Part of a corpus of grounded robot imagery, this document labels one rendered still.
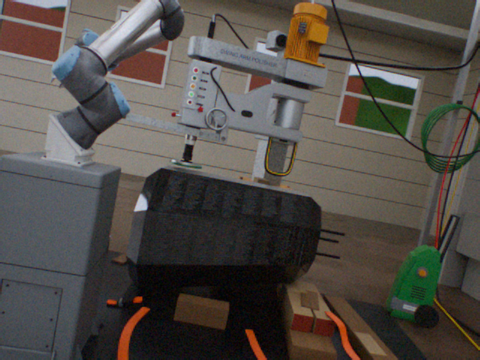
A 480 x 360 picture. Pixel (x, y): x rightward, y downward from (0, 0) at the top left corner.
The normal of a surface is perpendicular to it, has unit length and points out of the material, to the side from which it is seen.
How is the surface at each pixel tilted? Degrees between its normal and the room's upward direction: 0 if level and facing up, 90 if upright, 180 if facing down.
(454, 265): 90
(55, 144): 90
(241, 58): 90
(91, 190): 90
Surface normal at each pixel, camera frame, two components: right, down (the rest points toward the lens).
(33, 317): 0.08, 0.11
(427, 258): -0.27, 0.03
